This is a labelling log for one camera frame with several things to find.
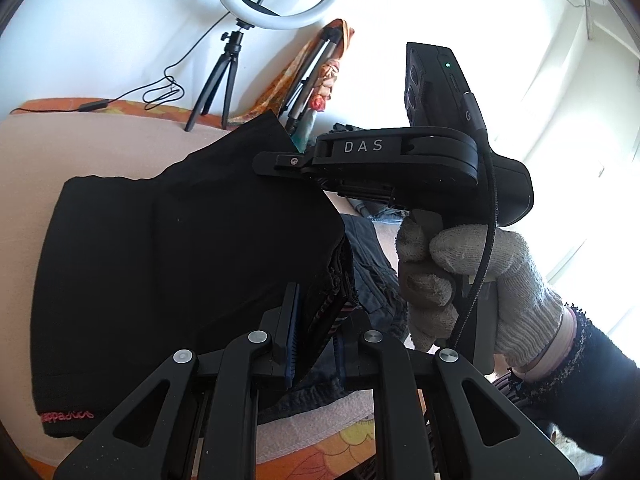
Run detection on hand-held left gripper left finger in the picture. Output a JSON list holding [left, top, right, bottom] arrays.
[[54, 282, 302, 480]]

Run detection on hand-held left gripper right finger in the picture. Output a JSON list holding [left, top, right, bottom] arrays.
[[334, 329, 581, 480]]

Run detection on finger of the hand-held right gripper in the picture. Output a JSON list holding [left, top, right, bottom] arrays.
[[252, 151, 322, 179]]

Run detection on black pants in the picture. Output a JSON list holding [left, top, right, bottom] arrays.
[[30, 110, 360, 439]]

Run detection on person's right forearm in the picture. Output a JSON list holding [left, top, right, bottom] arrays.
[[492, 302, 640, 467]]

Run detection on person's right hand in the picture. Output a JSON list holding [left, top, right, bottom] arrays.
[[396, 215, 567, 369]]

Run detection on teal patterned cloth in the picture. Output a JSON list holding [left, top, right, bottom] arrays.
[[291, 109, 317, 153]]

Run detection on blue jeans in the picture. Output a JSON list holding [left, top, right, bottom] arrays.
[[350, 198, 407, 224]]

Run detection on folded tripod with orange cloth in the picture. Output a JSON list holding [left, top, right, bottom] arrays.
[[235, 19, 357, 127]]

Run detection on folded grey tripod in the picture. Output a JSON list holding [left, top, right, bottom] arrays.
[[277, 29, 339, 136]]

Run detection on grey folded clothes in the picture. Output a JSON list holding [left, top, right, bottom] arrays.
[[257, 212, 418, 423]]

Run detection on black tripod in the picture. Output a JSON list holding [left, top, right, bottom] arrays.
[[184, 19, 247, 133]]

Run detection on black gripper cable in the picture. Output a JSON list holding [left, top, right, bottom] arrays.
[[445, 91, 502, 352]]

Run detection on black ring light cable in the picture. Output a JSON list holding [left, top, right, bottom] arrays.
[[10, 0, 271, 114]]

